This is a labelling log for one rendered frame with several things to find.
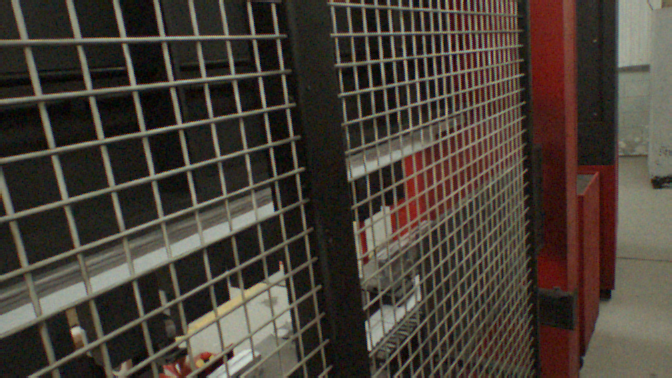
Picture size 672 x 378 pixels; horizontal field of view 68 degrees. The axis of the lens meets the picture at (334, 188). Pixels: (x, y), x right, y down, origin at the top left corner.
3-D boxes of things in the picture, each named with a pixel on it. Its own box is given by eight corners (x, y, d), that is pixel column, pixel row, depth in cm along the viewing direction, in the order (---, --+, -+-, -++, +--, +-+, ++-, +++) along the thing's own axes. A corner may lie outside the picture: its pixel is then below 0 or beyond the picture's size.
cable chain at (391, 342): (429, 301, 153) (428, 290, 152) (447, 304, 149) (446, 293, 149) (367, 366, 124) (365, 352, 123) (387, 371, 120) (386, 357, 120)
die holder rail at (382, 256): (425, 238, 243) (424, 220, 241) (437, 239, 240) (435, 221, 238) (374, 279, 204) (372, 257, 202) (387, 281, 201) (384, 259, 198)
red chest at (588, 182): (514, 316, 330) (507, 170, 307) (599, 331, 301) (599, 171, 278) (490, 355, 291) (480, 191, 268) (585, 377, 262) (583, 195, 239)
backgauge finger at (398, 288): (351, 280, 179) (349, 267, 178) (416, 291, 164) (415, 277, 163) (331, 294, 170) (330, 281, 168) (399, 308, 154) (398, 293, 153)
